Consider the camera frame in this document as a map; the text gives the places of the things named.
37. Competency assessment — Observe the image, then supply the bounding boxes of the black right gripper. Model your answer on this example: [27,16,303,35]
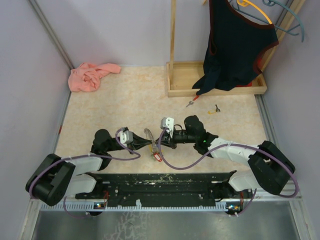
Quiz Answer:
[155,129,197,150]

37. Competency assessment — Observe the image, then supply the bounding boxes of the grey oval key organizer ring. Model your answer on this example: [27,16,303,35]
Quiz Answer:
[143,127,160,155]

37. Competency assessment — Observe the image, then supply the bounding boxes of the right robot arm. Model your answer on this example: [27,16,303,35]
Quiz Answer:
[156,115,299,198]

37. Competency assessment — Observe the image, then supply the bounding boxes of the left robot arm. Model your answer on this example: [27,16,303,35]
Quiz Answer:
[25,127,152,206]

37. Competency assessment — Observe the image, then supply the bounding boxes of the red key tag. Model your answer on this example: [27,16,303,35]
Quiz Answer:
[153,153,163,162]

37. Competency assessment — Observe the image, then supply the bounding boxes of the key with red tag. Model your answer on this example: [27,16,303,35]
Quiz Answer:
[186,95,200,108]

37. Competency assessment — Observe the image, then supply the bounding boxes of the key with yellow tag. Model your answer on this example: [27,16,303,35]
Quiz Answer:
[207,104,221,115]

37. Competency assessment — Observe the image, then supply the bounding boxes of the wooden clothes rack base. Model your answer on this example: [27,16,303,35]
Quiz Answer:
[166,0,305,99]

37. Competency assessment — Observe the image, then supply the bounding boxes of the pink crumpled cloth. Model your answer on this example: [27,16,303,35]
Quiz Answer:
[68,62,121,92]

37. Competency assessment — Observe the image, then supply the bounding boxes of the dark navy vest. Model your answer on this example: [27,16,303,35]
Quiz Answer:
[192,0,279,96]

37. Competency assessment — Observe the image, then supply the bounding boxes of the yellow clothes hanger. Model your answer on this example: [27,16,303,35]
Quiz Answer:
[236,0,273,26]

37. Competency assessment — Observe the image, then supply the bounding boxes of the teal clothes hanger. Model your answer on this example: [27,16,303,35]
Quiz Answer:
[262,0,306,43]

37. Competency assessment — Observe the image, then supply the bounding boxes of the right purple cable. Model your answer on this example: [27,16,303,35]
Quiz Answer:
[157,128,300,217]

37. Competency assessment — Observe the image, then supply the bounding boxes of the purple cable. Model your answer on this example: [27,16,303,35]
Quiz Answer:
[28,127,142,220]
[157,128,300,217]

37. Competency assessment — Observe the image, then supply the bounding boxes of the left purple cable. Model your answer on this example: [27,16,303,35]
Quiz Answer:
[28,127,142,220]

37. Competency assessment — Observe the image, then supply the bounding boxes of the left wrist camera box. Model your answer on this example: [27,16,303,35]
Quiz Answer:
[117,128,134,145]

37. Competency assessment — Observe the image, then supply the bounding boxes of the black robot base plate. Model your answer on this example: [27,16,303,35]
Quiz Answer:
[75,171,253,208]

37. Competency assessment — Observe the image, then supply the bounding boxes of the aluminium frame rail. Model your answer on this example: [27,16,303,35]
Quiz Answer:
[249,181,303,201]

